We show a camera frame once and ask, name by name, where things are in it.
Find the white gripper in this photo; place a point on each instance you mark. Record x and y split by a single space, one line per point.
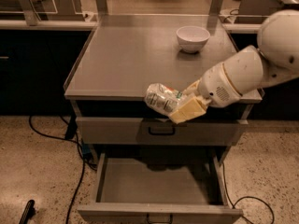
215 86

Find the crushed 7up can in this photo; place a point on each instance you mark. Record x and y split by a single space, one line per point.
162 99

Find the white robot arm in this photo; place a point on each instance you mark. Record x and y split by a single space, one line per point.
274 61

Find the grey metal drawer cabinet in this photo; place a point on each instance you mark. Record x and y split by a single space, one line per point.
125 54

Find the closed top drawer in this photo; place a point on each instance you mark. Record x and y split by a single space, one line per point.
138 131

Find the open middle drawer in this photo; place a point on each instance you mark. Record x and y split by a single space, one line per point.
186 189

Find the white ceramic bowl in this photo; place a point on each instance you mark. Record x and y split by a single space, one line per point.
192 39

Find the black cylindrical floor object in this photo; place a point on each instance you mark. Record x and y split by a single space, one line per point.
28 212

